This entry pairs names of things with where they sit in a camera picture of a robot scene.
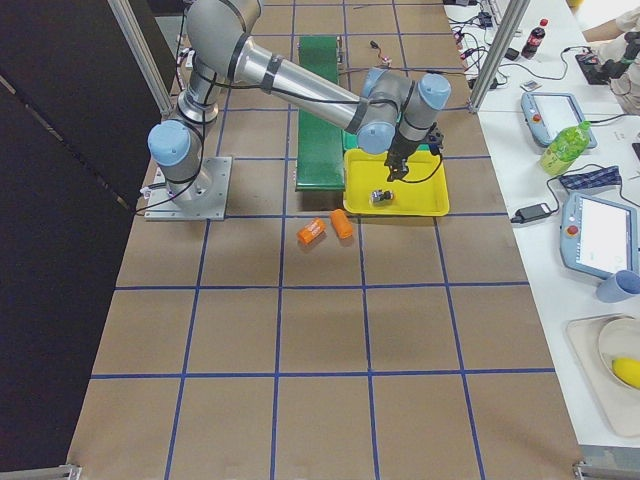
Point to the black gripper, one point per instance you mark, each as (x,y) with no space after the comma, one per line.
(401,148)

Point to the yellow push button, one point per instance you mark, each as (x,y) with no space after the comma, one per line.
(380,196)

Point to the plain orange cylinder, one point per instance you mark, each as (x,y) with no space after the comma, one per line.
(341,224)

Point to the orange cylinder printed 4680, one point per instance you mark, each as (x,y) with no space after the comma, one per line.
(311,231)

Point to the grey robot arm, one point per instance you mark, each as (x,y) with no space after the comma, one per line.
(392,116)

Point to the yellow plastic tray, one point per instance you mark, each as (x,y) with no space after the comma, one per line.
(423,192)

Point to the green plastic tray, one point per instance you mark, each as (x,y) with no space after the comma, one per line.
(422,147)

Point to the green conveyor belt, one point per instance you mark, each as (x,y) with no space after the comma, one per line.
(320,164)

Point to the black power adapter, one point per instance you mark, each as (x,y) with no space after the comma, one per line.
(531,213)

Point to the green drink bottle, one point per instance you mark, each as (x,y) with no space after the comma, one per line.
(567,146)

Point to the teach pendant tablet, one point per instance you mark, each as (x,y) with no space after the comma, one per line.
(547,114)
(598,237)

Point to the cola bottle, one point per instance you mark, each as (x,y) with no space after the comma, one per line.
(534,40)

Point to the dark patterned cloth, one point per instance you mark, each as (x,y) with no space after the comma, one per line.
(599,178)

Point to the blue plastic cup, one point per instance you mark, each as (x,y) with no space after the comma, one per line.
(618,287)

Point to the beige bowl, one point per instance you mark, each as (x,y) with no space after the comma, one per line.
(619,338)

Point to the yellow banana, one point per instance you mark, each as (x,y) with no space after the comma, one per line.
(627,370)

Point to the beige serving tray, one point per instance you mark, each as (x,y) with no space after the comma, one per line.
(618,403)

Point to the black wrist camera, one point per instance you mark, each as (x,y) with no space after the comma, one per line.
(435,139)

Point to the aluminium frame post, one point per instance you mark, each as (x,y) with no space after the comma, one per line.
(508,16)

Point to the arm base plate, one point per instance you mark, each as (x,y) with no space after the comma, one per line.
(205,199)

